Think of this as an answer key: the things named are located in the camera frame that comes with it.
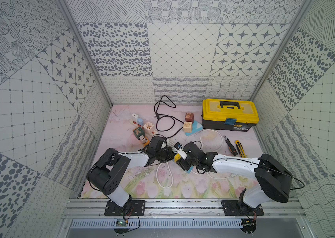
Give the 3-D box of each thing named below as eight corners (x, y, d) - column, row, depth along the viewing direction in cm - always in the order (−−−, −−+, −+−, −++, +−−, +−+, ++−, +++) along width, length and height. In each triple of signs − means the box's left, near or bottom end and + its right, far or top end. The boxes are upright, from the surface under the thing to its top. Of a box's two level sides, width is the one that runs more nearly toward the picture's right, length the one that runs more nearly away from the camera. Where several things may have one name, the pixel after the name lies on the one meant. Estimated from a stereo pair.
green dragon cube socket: (140, 143, 100) (137, 136, 93) (135, 137, 103) (132, 130, 96) (146, 138, 102) (144, 131, 95) (142, 133, 105) (139, 125, 98)
